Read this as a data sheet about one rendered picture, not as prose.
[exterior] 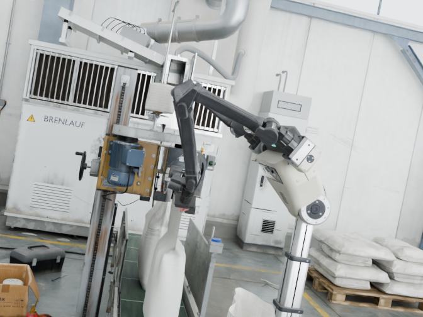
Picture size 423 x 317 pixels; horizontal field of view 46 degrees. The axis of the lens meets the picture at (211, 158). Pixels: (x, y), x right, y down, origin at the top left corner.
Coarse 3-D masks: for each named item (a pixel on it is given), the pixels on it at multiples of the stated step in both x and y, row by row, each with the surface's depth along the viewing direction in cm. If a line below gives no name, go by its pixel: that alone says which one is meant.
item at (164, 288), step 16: (176, 208) 279; (176, 224) 273; (160, 240) 282; (176, 240) 249; (160, 256) 261; (176, 256) 258; (160, 272) 256; (176, 272) 257; (160, 288) 256; (176, 288) 257; (144, 304) 279; (160, 304) 256; (176, 304) 259
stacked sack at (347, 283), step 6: (312, 264) 573; (318, 270) 556; (324, 270) 540; (330, 276) 524; (336, 282) 512; (342, 282) 514; (348, 282) 515; (354, 282) 517; (360, 282) 518; (366, 282) 521; (354, 288) 517; (360, 288) 517; (366, 288) 519
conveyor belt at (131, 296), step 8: (128, 240) 450; (136, 240) 455; (128, 248) 422; (136, 248) 426; (128, 256) 399; (136, 256) 403; (128, 264) 377; (136, 264) 381; (128, 272) 357; (136, 272) 361; (128, 280) 341; (136, 280) 344; (128, 288) 325; (136, 288) 327; (128, 296) 310; (136, 296) 312; (144, 296) 315; (128, 304) 296; (136, 304) 299; (128, 312) 285; (136, 312) 287; (184, 312) 301
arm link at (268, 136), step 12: (192, 96) 209; (204, 96) 209; (216, 96) 210; (216, 108) 211; (228, 108) 209; (240, 108) 212; (240, 120) 211; (252, 120) 210; (264, 120) 214; (276, 120) 215; (264, 132) 208; (276, 132) 208
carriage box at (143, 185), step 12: (108, 144) 292; (144, 144) 296; (156, 144) 312; (108, 156) 293; (156, 156) 297; (108, 168) 293; (144, 168) 297; (144, 180) 297; (132, 192) 297; (144, 192) 298
